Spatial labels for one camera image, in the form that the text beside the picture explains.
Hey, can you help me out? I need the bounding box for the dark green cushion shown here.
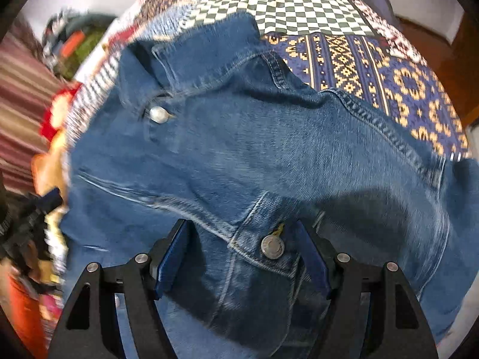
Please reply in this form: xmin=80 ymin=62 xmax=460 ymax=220
xmin=71 ymin=13 xmax=121 ymax=35

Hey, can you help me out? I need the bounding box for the wooden door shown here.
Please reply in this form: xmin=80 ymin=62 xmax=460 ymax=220
xmin=442 ymin=7 xmax=479 ymax=128

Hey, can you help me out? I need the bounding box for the orange cloth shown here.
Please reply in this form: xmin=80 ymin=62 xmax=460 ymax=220
xmin=7 ymin=269 xmax=51 ymax=358

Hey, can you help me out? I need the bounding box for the green box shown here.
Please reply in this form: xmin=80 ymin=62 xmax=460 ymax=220
xmin=56 ymin=32 xmax=110 ymax=80

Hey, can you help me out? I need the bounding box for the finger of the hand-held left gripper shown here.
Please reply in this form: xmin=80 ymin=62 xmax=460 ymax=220
xmin=37 ymin=187 xmax=63 ymax=213

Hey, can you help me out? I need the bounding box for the blue denim jacket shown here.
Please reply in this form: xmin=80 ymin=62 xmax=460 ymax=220
xmin=60 ymin=13 xmax=479 ymax=359

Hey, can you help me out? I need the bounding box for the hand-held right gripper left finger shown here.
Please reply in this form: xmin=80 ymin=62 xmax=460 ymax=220
xmin=48 ymin=219 xmax=191 ymax=359

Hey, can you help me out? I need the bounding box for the striped brown curtain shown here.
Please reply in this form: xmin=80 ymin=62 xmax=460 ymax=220
xmin=0 ymin=19 xmax=72 ymax=195

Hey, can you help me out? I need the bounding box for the patchwork printed bedspread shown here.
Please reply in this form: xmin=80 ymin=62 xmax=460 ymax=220
xmin=42 ymin=0 xmax=473 ymax=300

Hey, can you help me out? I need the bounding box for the white cloth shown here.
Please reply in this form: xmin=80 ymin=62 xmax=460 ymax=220
xmin=75 ymin=39 xmax=115 ymax=83

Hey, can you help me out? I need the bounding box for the yellow cloth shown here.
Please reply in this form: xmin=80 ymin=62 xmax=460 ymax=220
xmin=32 ymin=135 xmax=70 ymax=197

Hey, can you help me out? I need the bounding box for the red plush toy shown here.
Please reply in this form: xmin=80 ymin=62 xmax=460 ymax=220
xmin=39 ymin=81 xmax=84 ymax=140

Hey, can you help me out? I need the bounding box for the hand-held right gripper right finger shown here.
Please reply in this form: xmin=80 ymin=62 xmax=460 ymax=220
xmin=294 ymin=220 xmax=439 ymax=359

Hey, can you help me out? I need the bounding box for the orange box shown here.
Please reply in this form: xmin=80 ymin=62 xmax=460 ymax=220
xmin=62 ymin=32 xmax=86 ymax=57

